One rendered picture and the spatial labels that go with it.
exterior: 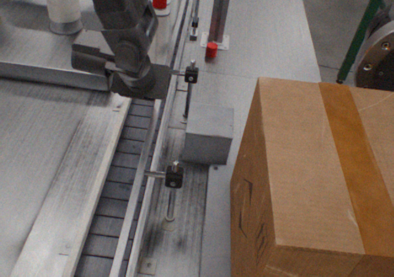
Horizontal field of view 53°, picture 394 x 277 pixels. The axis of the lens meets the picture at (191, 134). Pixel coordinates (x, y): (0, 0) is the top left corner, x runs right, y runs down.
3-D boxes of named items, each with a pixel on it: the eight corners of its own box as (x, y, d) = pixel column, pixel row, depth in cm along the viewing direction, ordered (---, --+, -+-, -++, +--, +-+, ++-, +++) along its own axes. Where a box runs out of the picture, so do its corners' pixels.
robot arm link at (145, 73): (144, 83, 62) (154, 48, 62) (101, 72, 62) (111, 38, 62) (148, 92, 68) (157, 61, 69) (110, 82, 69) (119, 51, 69)
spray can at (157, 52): (148, 61, 104) (149, -16, 90) (167, 63, 104) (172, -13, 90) (144, 72, 100) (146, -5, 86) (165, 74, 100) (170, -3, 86)
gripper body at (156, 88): (117, 60, 75) (110, 48, 68) (170, 68, 75) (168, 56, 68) (112, 93, 75) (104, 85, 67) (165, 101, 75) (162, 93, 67)
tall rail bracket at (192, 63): (164, 109, 98) (167, 52, 87) (192, 112, 98) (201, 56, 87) (162, 117, 96) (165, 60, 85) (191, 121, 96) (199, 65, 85)
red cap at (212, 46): (218, 56, 118) (220, 47, 115) (207, 58, 117) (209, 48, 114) (214, 50, 120) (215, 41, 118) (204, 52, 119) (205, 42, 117)
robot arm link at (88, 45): (136, 50, 55) (153, 10, 60) (57, 29, 55) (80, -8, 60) (136, 101, 65) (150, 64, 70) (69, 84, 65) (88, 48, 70)
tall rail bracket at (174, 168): (141, 207, 77) (142, 149, 65) (178, 213, 77) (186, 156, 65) (138, 221, 74) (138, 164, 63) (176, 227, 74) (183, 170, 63)
